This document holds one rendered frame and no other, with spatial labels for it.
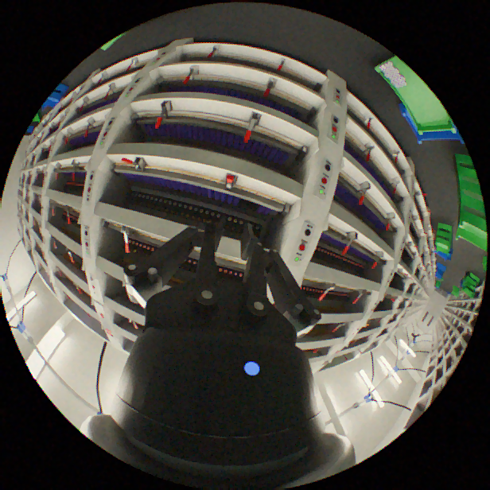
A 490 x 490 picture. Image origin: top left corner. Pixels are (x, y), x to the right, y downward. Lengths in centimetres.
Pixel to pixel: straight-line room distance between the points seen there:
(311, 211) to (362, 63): 72
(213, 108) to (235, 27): 52
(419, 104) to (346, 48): 33
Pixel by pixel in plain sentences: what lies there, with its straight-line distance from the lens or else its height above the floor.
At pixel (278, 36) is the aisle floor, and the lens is 80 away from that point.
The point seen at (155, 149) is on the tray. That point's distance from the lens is 42.
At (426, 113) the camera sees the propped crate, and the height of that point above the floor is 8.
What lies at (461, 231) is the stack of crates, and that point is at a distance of 111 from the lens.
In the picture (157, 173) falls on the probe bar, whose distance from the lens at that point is 44.
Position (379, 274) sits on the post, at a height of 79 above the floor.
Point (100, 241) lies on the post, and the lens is 62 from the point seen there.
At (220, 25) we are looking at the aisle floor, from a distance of 85.
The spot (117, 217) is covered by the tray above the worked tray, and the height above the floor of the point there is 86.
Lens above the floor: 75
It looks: 15 degrees up
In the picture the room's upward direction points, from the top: 161 degrees counter-clockwise
